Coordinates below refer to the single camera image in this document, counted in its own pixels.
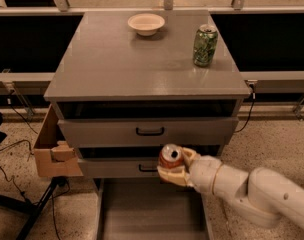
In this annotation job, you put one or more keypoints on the grey top drawer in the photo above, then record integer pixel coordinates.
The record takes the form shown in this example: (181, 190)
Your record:
(121, 133)

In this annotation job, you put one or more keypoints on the black tripod stand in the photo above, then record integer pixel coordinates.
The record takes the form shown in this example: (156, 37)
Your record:
(33, 210)

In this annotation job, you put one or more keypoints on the red coke can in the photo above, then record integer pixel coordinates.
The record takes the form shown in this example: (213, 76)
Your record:
(171, 156)

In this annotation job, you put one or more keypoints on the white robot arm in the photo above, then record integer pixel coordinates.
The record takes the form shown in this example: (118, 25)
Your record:
(261, 196)

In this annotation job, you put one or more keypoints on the grey middle drawer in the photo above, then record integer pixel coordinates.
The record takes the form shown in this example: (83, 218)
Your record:
(117, 168)

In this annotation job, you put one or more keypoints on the metal window rail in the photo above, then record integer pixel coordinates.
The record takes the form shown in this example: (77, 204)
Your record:
(152, 9)

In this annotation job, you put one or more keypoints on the grey open bottom drawer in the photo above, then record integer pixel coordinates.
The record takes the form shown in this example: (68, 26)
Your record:
(148, 209)

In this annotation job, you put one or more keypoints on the green soda can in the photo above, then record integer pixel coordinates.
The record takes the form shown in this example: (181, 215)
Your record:
(205, 45)

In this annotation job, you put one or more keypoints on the grey drawer cabinet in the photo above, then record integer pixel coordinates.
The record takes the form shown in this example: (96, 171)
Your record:
(111, 73)

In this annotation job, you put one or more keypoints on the black top drawer handle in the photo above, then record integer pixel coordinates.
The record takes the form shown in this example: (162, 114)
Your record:
(149, 133)

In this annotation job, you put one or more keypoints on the black drawer handle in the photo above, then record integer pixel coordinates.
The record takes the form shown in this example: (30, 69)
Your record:
(149, 133)
(144, 169)

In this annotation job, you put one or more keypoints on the brown cardboard box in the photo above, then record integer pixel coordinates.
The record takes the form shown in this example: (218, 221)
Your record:
(53, 156)

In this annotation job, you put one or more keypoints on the black middle drawer handle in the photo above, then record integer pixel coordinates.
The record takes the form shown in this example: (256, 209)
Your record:
(144, 169)

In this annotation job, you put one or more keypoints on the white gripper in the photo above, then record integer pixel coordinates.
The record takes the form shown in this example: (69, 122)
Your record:
(204, 173)

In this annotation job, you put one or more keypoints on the white bowl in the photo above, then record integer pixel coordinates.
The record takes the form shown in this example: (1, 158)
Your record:
(146, 24)

